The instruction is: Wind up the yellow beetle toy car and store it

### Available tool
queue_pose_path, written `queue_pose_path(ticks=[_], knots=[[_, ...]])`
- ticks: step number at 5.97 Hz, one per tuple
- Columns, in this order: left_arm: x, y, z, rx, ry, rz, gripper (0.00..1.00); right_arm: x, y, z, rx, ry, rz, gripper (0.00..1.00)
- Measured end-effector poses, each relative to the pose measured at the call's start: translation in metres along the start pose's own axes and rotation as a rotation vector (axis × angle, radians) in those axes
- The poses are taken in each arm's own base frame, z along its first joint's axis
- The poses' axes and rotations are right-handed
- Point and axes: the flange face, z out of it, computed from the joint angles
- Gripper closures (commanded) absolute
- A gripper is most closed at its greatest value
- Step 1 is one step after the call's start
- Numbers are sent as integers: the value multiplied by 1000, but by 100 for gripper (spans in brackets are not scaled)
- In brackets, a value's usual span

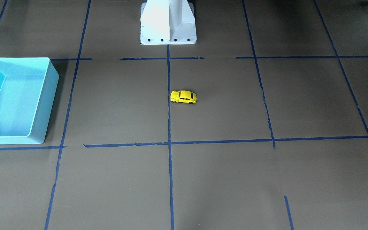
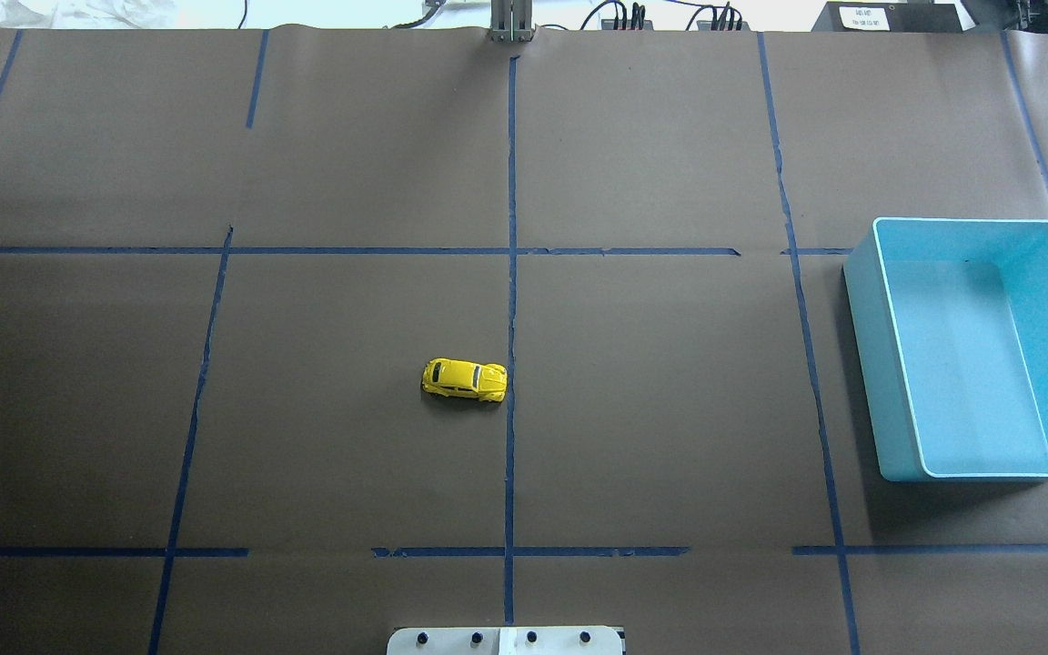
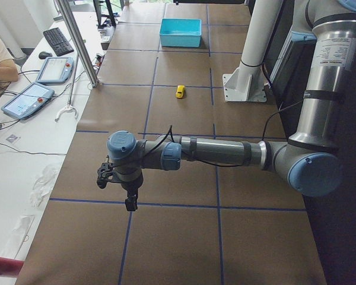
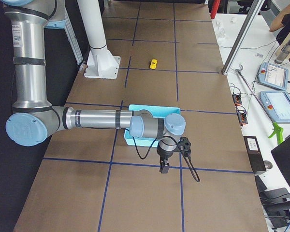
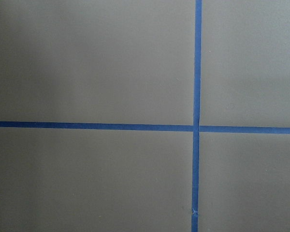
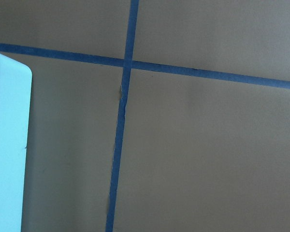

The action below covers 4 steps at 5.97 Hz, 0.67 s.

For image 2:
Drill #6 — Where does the yellow beetle toy car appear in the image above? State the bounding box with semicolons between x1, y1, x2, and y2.
421;358;509;403

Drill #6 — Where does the black power connector block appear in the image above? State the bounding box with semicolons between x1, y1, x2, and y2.
591;1;654;32

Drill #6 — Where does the black box with label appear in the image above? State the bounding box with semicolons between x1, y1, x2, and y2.
811;1;963;34

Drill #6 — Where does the light blue plastic bin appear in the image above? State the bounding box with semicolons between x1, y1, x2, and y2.
843;218;1048;482

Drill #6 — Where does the aluminium frame post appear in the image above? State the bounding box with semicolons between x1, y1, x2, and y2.
489;0;534;43

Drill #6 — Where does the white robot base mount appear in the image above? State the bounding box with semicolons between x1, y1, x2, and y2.
386;625;627;654

